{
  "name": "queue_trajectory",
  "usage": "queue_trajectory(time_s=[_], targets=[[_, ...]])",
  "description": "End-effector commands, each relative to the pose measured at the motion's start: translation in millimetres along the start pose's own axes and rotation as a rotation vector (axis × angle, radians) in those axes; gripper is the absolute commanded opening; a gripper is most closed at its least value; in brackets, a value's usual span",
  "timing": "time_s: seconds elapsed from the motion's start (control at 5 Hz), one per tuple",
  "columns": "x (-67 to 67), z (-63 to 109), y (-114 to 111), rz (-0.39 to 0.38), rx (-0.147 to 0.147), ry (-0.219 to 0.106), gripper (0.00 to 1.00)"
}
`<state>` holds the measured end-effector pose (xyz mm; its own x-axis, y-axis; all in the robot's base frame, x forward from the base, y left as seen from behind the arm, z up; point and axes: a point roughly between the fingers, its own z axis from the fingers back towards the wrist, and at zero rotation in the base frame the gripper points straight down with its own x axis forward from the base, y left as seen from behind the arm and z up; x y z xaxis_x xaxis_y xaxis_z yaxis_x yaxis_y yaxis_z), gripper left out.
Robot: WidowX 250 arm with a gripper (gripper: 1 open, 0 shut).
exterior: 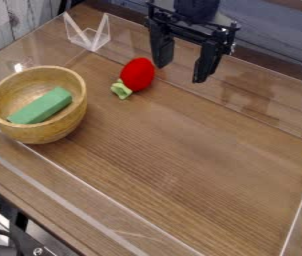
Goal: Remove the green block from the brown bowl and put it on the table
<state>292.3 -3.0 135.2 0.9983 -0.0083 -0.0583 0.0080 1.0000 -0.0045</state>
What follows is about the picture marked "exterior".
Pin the brown wooden bowl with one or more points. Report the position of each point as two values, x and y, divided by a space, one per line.
24 87

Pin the red plush strawberry toy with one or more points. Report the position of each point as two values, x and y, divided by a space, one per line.
136 78

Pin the blue grey sofa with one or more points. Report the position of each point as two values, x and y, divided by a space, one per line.
271 26

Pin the black table leg frame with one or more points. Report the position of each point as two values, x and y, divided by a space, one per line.
22 244

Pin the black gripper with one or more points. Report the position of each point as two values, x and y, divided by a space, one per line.
195 20

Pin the clear acrylic corner bracket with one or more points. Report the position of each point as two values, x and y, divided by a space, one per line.
90 38

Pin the green rectangular block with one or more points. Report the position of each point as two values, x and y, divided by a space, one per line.
42 108

